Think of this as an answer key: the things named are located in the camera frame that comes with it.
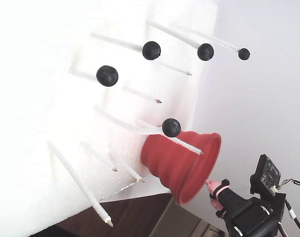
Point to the camera circuit board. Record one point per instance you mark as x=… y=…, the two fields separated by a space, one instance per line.
x=269 y=172

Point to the white foam block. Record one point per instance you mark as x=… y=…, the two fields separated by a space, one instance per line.
x=53 y=111

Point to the red collapsible silicone cup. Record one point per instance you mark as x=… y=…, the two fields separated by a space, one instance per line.
x=169 y=163

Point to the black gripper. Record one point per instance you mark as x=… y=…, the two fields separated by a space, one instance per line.
x=235 y=207

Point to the dark blueberry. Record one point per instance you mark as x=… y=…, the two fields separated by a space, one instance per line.
x=205 y=51
x=151 y=50
x=244 y=54
x=171 y=128
x=107 y=75

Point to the beige cardboard box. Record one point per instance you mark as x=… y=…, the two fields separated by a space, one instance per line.
x=174 y=219

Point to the long white pipe cleaner stem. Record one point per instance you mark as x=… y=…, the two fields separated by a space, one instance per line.
x=76 y=182

